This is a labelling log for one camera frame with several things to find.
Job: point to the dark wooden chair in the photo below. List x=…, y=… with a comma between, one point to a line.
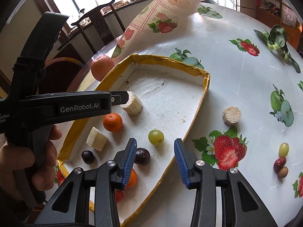
x=99, y=23

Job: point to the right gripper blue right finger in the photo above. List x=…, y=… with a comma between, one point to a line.
x=186, y=164

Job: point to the red apple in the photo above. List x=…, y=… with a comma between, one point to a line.
x=101, y=66

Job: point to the dark purple plum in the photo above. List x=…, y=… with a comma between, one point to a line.
x=88, y=157

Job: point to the green grape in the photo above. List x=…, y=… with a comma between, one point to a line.
x=283, y=149
x=156, y=137

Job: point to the green leafy vegetable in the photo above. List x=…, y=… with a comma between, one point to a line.
x=276, y=40

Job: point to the large red tomato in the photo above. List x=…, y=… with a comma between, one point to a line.
x=119, y=195

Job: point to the person left hand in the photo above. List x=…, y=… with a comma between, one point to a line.
x=18, y=158

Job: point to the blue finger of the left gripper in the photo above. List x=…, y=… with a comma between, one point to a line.
x=119, y=97

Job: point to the white foam tray yellow rim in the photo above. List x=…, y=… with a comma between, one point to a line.
x=171, y=93

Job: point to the small dark plum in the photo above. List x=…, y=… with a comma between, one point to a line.
x=142, y=156

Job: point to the orange mandarin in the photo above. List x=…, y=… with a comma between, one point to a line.
x=133, y=179
x=112, y=122

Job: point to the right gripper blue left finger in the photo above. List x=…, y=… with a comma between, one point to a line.
x=124, y=160

